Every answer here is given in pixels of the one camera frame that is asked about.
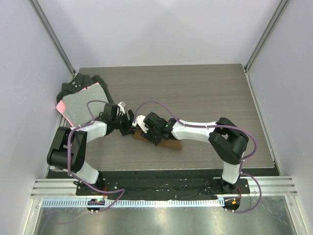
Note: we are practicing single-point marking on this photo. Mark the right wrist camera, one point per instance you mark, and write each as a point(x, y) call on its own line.
point(139, 122)

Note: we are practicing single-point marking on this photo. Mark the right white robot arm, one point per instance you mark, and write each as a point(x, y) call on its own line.
point(229, 143)

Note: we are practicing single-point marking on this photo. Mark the white slotted cable duct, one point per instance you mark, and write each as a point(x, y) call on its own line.
point(100, 203)

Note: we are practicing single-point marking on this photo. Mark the pink cloth napkin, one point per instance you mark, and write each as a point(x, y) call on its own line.
point(64, 110)

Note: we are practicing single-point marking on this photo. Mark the brown cloth napkin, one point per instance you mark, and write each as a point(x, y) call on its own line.
point(171, 144)

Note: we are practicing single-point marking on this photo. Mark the grey cloth napkin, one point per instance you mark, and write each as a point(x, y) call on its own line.
point(99, 96)

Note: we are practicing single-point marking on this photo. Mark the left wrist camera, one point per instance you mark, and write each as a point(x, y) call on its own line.
point(121, 106)

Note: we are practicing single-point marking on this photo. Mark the black cloth pile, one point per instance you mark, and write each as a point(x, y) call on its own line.
point(82, 81)

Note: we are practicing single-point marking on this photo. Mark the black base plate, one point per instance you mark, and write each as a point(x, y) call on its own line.
point(163, 185)

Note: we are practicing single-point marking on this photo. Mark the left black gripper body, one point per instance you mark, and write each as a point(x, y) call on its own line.
point(122, 123)

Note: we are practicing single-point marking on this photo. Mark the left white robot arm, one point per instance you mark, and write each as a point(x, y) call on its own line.
point(68, 148)

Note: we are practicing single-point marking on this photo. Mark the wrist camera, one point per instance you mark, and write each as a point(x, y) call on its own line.
point(139, 122)
point(121, 106)

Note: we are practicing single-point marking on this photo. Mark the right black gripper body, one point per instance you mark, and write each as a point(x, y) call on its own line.
point(153, 135)

